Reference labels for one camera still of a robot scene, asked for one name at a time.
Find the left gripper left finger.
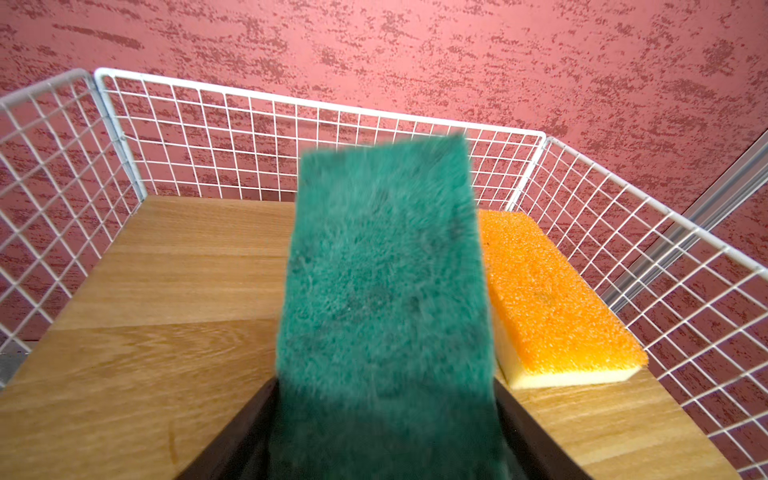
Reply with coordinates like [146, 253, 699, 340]
[176, 377, 279, 480]

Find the orange sponge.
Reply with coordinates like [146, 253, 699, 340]
[478, 210, 649, 390]

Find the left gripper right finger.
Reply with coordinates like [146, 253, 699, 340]
[493, 379, 591, 479]

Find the white wire wooden shelf rack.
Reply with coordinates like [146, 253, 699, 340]
[1, 68, 767, 479]

